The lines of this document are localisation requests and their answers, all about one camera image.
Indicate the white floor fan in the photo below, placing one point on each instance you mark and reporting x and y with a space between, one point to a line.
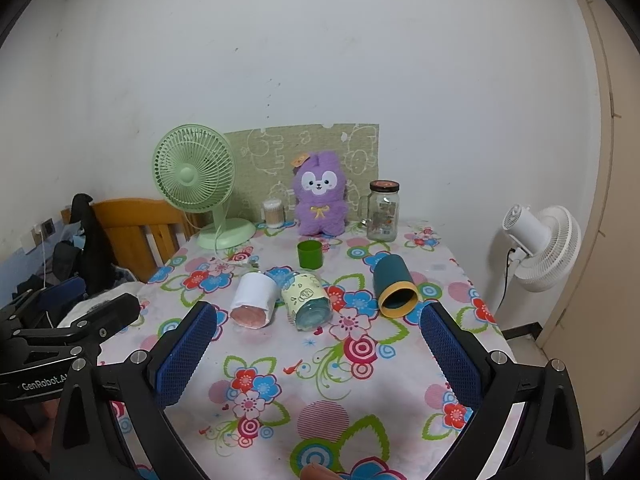
545 245

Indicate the floral tablecloth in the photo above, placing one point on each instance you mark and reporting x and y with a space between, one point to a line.
361 395

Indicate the green desk fan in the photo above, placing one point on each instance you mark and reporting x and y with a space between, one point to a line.
193 168

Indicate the glass jar black lid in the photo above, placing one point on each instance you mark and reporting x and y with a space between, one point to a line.
382 210

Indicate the small green cup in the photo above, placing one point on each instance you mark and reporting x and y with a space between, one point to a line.
310 254

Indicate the person's right hand thumb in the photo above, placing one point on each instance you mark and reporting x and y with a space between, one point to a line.
318 472

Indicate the teal cup yellow rim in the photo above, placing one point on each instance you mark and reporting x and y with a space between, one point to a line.
394 288

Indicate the black clothing pile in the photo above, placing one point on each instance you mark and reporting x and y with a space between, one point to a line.
95 262

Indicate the white pink cup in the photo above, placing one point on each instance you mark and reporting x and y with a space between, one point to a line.
253 302

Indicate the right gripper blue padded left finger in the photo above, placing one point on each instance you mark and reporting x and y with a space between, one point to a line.
88 442

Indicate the purple plush toy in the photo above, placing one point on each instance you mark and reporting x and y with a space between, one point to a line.
319 186

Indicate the green patterned wall mat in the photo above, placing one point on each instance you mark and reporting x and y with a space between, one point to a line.
265 161

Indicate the cotton swab container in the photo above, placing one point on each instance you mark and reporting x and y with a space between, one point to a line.
274 215

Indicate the wooden chair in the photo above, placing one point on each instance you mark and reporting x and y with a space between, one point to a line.
144 232

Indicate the clear cup yellow label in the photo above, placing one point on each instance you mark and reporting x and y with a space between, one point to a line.
307 302

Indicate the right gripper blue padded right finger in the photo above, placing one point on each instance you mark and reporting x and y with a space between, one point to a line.
548 441

